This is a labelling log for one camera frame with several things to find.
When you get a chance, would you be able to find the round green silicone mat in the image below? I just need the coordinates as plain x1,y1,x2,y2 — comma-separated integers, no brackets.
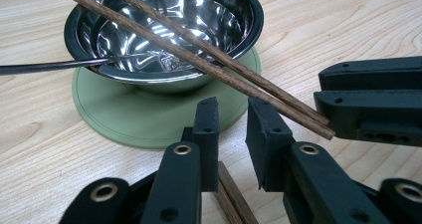
72,46,262,149

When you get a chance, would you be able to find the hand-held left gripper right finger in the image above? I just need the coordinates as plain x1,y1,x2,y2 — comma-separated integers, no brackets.
246,97,297,192

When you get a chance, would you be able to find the metal spoon handle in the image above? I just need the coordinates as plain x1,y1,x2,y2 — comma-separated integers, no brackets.
0,53,150,77

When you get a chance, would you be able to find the brown wooden chopstick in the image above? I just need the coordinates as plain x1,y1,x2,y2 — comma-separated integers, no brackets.
218,160,261,224
46,0,336,141
213,183,241,224
99,0,330,126

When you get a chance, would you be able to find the stainless steel bowl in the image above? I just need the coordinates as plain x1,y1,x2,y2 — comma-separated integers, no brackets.
64,0,265,95

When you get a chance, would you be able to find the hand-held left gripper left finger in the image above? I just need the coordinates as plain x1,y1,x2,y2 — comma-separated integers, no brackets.
181,97,221,192

